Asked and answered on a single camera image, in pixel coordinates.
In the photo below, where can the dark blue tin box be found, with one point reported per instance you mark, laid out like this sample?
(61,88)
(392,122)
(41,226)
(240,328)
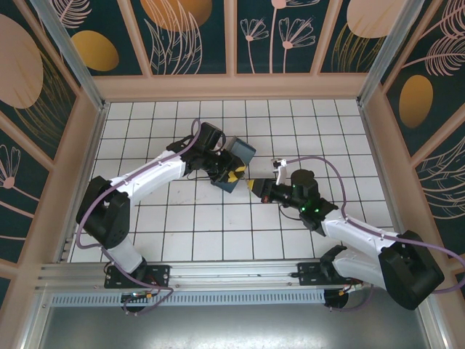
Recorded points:
(241,149)

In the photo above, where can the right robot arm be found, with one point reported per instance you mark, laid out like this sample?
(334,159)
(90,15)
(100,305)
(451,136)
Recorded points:
(410,269)

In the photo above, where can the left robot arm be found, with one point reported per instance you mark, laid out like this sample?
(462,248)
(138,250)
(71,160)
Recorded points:
(152,171)

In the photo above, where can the aluminium extrusion beam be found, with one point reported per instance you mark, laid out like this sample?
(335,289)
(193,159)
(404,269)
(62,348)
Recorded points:
(236,272)

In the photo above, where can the grey metal sheet panel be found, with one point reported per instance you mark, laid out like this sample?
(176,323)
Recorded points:
(232,327)

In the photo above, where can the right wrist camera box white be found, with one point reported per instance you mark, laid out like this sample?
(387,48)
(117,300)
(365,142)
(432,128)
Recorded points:
(280,176)

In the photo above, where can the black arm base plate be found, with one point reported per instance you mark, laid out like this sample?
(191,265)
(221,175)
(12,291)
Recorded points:
(160,276)
(309,274)

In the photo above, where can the aluminium corner post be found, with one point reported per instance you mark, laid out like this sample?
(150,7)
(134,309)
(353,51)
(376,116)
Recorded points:
(74,54)
(387,54)

